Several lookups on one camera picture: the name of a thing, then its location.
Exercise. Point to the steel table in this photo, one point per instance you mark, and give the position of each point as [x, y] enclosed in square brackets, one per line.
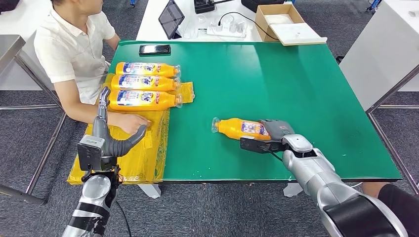
[9, 48]

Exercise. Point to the black tablet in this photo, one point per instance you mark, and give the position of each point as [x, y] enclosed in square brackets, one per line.
[170, 19]

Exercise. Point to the black smartphone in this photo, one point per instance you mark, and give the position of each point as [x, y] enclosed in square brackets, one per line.
[154, 49]

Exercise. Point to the yellow taped cardboard sheet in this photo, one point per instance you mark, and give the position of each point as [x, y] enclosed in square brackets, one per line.
[147, 157]

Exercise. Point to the white table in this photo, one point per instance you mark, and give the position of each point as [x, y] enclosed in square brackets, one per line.
[147, 26]

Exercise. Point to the white power strip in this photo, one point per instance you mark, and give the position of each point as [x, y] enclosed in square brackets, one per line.
[225, 32]

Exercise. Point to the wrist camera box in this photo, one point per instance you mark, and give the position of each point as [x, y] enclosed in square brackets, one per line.
[90, 152]
[258, 145]

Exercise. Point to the person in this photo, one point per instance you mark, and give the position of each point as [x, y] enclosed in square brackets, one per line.
[68, 49]
[402, 202]

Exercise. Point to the black bag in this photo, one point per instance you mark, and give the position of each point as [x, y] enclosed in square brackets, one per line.
[261, 4]
[8, 5]

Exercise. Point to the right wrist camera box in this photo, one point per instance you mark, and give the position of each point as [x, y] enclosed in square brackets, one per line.
[258, 145]

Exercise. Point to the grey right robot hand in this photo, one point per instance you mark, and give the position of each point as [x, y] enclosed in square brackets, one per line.
[278, 129]

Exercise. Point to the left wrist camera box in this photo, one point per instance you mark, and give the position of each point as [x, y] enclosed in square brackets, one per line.
[90, 152]

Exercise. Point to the orange detergent bottle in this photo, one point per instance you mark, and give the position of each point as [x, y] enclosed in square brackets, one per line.
[232, 129]
[167, 84]
[170, 70]
[167, 101]

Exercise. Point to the steel table frame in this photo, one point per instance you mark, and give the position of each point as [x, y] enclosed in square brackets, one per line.
[391, 88]

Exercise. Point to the white table leg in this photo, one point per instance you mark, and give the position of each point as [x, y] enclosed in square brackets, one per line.
[292, 190]
[149, 191]

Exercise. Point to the person's forearm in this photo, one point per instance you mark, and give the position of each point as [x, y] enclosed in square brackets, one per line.
[82, 114]

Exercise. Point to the white desk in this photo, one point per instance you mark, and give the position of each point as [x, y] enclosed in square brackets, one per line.
[376, 49]
[16, 19]

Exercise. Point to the white foam pad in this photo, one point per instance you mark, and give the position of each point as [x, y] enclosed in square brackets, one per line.
[278, 19]

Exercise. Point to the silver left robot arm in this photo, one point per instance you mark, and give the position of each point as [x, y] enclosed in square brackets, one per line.
[95, 196]

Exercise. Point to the brown cardboard box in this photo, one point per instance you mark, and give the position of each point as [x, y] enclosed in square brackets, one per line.
[261, 19]

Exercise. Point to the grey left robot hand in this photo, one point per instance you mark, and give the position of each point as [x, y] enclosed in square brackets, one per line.
[103, 130]

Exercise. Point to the white foam board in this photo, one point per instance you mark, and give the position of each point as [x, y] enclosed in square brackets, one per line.
[296, 34]

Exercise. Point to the black electronic device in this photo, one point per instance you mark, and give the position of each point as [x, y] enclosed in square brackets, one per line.
[203, 6]

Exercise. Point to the green table mat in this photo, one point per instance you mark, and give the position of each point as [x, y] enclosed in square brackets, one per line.
[311, 98]

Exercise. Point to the person's hand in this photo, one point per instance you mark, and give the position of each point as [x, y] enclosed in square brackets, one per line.
[131, 124]

